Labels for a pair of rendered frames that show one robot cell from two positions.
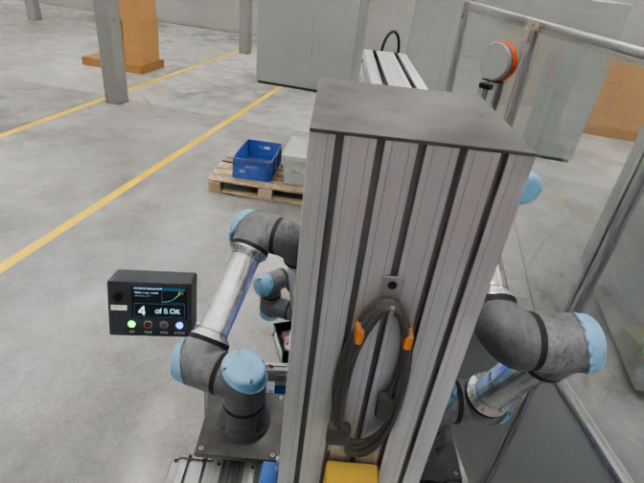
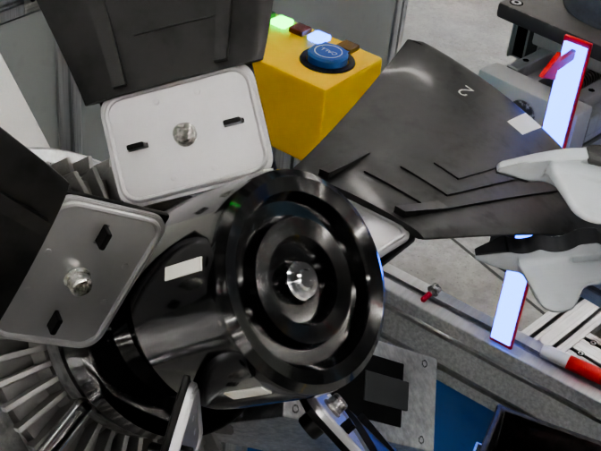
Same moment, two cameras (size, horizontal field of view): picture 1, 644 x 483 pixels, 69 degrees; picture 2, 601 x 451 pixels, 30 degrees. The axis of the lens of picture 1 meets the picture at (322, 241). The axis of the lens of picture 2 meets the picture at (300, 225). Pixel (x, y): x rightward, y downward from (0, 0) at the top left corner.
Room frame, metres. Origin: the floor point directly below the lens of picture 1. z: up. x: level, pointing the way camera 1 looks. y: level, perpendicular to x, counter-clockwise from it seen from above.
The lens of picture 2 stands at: (2.08, 0.24, 1.58)
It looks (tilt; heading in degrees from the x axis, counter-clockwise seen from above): 35 degrees down; 221
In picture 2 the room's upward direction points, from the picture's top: 6 degrees clockwise
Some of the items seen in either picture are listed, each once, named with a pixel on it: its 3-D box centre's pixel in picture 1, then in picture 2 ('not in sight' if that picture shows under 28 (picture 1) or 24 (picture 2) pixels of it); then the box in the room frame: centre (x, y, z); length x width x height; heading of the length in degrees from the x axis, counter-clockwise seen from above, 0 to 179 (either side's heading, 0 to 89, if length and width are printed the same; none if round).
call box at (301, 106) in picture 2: not in sight; (287, 89); (1.33, -0.46, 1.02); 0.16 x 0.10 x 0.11; 98
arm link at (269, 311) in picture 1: (274, 305); not in sight; (1.34, 0.15, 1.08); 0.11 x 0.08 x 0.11; 74
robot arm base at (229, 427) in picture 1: (243, 409); not in sight; (0.86, 0.16, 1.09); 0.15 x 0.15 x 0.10
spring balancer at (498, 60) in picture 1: (497, 60); not in sight; (2.13, -0.65, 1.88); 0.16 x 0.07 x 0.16; 43
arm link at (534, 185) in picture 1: (512, 180); not in sight; (1.05, -0.43, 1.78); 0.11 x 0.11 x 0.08; 7
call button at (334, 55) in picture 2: not in sight; (327, 57); (1.32, -0.41, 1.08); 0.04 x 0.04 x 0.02
